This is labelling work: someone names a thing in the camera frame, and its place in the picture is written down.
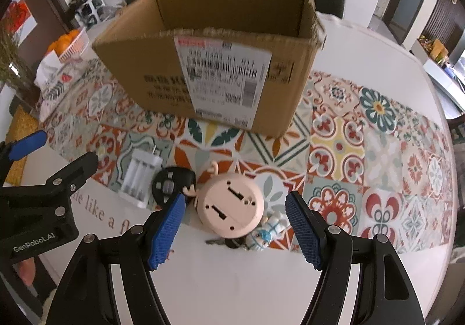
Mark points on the brown cardboard box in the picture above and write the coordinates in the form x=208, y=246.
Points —
x=145, y=67

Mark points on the white fruit basket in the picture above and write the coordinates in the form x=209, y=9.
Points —
x=74, y=51

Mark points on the black round gadget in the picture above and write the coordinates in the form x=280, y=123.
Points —
x=169, y=183

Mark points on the orange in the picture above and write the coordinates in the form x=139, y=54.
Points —
x=73, y=34
x=58, y=44

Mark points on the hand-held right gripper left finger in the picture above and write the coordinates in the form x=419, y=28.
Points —
x=165, y=234

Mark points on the pink round clock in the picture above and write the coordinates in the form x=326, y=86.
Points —
x=229, y=205

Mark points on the brown wooden door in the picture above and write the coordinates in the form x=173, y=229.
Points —
x=43, y=2

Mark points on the dark slatted wall panel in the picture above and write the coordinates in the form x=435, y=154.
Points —
x=443, y=16

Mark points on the white low cabinet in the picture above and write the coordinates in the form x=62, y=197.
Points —
x=445, y=81

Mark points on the red door poster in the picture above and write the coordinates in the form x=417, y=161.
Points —
x=18, y=16

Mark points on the yellow paper bags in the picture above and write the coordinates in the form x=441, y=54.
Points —
x=439, y=49

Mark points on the glass vase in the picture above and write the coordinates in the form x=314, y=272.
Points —
x=18, y=83

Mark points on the white shoe rack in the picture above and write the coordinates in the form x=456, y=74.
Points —
x=90, y=9

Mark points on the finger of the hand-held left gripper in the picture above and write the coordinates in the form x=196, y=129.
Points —
x=29, y=145
x=72, y=174

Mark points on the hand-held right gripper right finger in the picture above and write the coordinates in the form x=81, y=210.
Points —
x=305, y=234

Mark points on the person's left hand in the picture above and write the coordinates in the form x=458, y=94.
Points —
x=27, y=272

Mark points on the yellow woven box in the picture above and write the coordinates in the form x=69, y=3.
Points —
x=25, y=118

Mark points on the white battery charger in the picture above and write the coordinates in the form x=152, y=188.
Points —
x=140, y=176

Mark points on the patterned tile table runner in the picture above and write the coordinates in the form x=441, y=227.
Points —
x=338, y=150

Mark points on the floral fabric tissue box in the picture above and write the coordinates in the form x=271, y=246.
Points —
x=54, y=92

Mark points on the dried flower bunch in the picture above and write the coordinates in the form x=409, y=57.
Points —
x=7, y=52

